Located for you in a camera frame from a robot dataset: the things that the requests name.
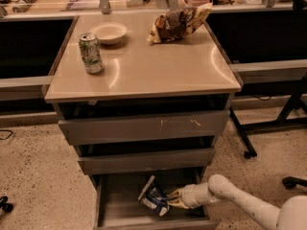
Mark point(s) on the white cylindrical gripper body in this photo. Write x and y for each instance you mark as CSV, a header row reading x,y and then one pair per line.
x,y
188,196

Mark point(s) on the blue chip bag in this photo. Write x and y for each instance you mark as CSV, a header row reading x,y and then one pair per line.
x,y
153,197

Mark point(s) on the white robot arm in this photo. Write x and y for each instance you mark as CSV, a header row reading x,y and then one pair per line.
x,y
292,215

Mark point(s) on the middle grey drawer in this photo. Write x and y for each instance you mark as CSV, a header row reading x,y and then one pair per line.
x,y
147,162

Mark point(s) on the open bottom grey drawer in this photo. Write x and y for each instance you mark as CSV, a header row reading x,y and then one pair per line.
x,y
118,207

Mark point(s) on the top grey drawer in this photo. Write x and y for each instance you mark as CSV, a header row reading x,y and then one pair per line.
x,y
143,127

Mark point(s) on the grey drawer cabinet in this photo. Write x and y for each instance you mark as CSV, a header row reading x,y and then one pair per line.
x,y
139,78

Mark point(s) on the brown yellow chip bag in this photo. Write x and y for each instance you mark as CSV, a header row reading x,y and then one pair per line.
x,y
179,23

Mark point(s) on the black table leg with caster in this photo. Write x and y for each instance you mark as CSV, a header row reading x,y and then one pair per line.
x,y
282,121

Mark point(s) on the black chair base wheel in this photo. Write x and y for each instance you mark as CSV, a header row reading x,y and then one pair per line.
x,y
290,182

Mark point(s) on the black caster left floor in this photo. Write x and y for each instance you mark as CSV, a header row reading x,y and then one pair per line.
x,y
5,205

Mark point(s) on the green white soda can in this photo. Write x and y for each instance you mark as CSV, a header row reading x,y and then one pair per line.
x,y
90,52

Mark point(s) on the white bowl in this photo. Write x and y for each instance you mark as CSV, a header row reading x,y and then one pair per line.
x,y
109,33

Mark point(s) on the black coiled tool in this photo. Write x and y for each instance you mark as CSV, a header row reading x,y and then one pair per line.
x,y
22,5

